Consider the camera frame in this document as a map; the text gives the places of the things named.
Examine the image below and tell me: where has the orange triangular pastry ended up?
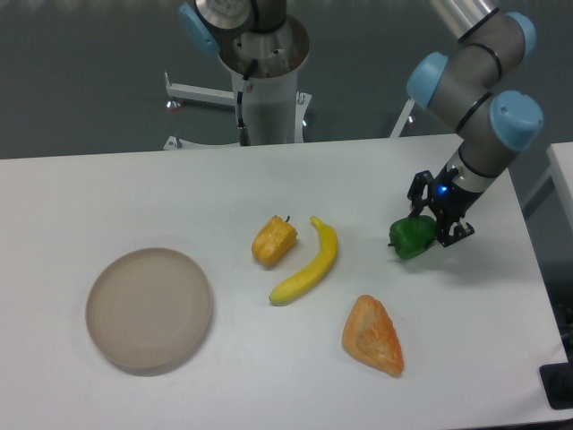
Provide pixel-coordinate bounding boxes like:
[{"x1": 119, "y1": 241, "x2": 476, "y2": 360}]
[{"x1": 341, "y1": 295, "x2": 405, "y2": 377}]

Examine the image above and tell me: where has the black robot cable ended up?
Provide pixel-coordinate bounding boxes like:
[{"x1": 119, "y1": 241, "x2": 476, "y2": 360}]
[{"x1": 235, "y1": 58, "x2": 259, "y2": 147}]

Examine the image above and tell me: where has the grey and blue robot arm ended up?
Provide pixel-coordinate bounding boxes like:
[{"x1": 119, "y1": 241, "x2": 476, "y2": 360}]
[{"x1": 178, "y1": 1, "x2": 543, "y2": 259}]

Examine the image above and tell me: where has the yellow bell pepper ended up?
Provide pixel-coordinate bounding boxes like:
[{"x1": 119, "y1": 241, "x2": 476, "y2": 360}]
[{"x1": 251, "y1": 215, "x2": 298, "y2": 268}]

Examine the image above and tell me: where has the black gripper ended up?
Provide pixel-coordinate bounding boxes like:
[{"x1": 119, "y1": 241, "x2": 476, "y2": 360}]
[{"x1": 406, "y1": 167, "x2": 483, "y2": 247}]

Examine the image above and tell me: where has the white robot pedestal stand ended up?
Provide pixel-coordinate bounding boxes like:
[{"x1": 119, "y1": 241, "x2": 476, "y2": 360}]
[{"x1": 161, "y1": 17, "x2": 417, "y2": 151}]

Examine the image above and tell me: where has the yellow banana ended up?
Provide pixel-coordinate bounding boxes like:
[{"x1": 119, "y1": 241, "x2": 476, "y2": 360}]
[{"x1": 269, "y1": 216, "x2": 338, "y2": 306}]

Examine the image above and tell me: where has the black device at table edge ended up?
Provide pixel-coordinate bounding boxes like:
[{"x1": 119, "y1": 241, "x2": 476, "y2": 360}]
[{"x1": 539, "y1": 362, "x2": 572, "y2": 410}]

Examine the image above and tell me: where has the green bell pepper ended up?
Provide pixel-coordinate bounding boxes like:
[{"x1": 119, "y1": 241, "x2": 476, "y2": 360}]
[{"x1": 389, "y1": 215, "x2": 436, "y2": 260}]

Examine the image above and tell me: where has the white side table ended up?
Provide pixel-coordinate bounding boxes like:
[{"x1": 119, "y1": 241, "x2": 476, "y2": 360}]
[{"x1": 547, "y1": 142, "x2": 573, "y2": 218}]

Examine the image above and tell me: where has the beige round plate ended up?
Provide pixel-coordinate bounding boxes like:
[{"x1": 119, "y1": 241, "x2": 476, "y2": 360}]
[{"x1": 85, "y1": 247, "x2": 213, "y2": 375}]

